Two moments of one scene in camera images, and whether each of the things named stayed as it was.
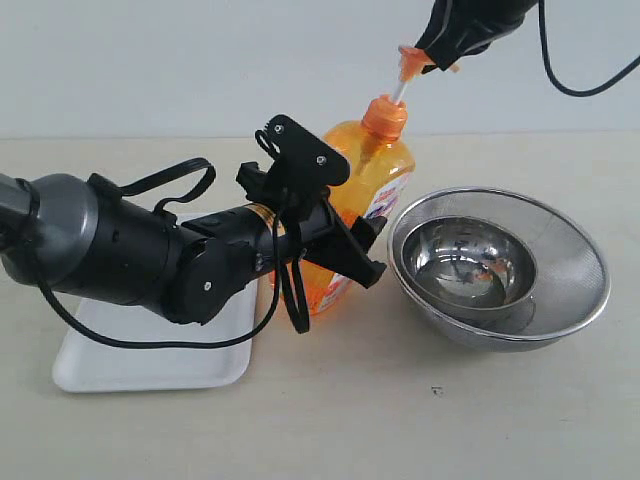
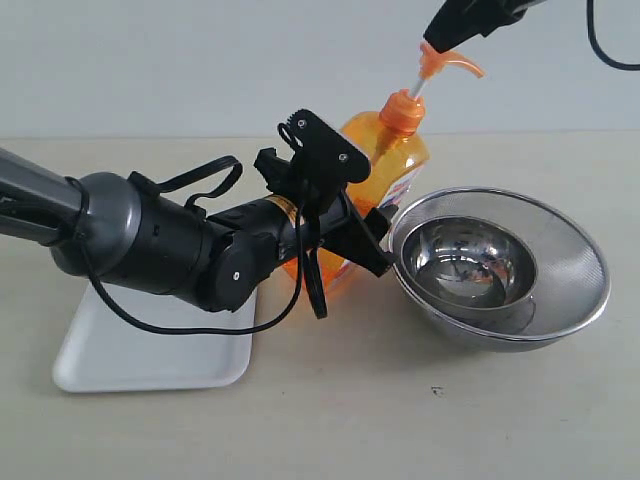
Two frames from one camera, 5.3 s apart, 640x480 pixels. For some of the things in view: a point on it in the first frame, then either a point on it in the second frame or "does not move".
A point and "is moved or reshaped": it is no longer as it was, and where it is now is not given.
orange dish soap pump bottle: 380,163 is moved or reshaped
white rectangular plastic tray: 85,366 does not move
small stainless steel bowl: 474,266 does not move
